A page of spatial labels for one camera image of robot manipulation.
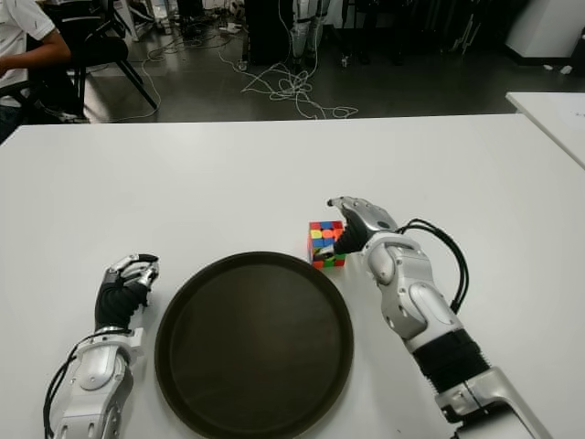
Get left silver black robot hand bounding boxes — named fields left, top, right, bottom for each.
left=94, top=253, right=161, bottom=333

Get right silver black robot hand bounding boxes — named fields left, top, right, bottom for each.
left=313, top=195, right=399, bottom=265

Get multicoloured Rubik's cube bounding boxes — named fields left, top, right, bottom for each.
left=308, top=219, right=347, bottom=270

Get dark brown round plate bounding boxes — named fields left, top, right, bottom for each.
left=154, top=251, right=356, bottom=439

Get black equipment racks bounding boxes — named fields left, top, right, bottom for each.
left=324, top=0, right=506, bottom=68

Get silver humanoid robot legs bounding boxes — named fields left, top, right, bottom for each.
left=290, top=0, right=325, bottom=60

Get folded metal stands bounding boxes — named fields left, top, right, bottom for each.
left=448, top=11, right=484, bottom=57

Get white neighbouring table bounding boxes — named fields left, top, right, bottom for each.
left=505, top=91, right=585, bottom=168

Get black office chair armrest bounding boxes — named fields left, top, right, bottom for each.
left=0, top=68, right=90, bottom=123

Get black cabinet on casters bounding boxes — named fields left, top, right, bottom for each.
left=244, top=0, right=296, bottom=65

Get black four-legged chair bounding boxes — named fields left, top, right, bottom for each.
left=45, top=0, right=160, bottom=120

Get white pillar with black base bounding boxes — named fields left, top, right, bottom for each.
left=505, top=0, right=585, bottom=59

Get person in white shirt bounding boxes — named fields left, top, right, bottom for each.
left=0, top=0, right=73, bottom=143

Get right arm black cables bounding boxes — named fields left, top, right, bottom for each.
left=395, top=218, right=471, bottom=315

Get arm black cables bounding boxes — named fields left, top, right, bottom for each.
left=43, top=351, right=79, bottom=435
left=395, top=218, right=471, bottom=315

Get left arm black cables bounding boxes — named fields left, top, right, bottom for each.
left=43, top=351, right=79, bottom=435

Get tangled white floor cable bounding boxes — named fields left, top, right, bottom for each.
left=218, top=0, right=360, bottom=121

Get white cable by chair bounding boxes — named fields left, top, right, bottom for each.
left=109, top=31, right=228, bottom=123

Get white desk frame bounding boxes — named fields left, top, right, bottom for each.
left=119, top=0, right=159, bottom=42

